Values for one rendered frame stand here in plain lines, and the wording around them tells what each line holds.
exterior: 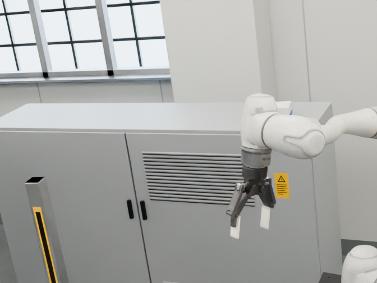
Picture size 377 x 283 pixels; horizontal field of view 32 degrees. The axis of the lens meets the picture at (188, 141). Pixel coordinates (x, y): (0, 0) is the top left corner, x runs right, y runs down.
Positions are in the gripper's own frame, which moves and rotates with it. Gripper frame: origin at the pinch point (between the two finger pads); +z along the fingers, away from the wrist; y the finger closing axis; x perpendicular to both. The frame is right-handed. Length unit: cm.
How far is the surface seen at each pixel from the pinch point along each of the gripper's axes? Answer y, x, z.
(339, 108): 238, 130, 5
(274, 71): 215, 172, -15
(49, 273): -17, 86, 42
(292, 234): 130, 80, 57
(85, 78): 151, 308, 5
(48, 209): -18, 85, 15
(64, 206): 73, 214, 69
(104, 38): 160, 297, -27
